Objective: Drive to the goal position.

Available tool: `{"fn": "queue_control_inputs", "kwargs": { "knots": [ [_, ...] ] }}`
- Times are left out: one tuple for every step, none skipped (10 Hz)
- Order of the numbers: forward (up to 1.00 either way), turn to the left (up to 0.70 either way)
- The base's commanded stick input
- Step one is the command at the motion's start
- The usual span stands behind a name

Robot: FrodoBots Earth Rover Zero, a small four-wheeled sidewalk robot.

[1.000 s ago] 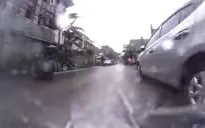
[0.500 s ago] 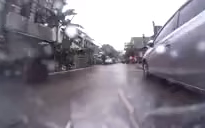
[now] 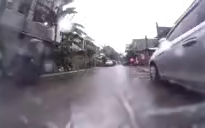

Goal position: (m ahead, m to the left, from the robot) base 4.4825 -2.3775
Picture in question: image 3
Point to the white car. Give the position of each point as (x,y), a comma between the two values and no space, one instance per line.
(109,63)

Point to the trees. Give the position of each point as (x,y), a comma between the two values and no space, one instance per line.
(110,53)

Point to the house behind fence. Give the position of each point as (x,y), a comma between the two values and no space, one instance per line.
(86,50)

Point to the wet grey asphalt road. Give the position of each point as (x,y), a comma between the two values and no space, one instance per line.
(100,90)

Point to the red vehicle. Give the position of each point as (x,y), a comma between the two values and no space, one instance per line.
(136,61)

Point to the pale kerb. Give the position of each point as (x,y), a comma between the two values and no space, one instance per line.
(66,72)

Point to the building with dark roof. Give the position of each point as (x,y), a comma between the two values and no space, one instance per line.
(141,45)

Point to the palm plants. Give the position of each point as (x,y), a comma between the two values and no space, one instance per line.
(65,40)

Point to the silver car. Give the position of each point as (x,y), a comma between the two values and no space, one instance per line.
(190,56)

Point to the grey building with balcony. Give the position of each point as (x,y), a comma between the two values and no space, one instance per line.
(20,30)

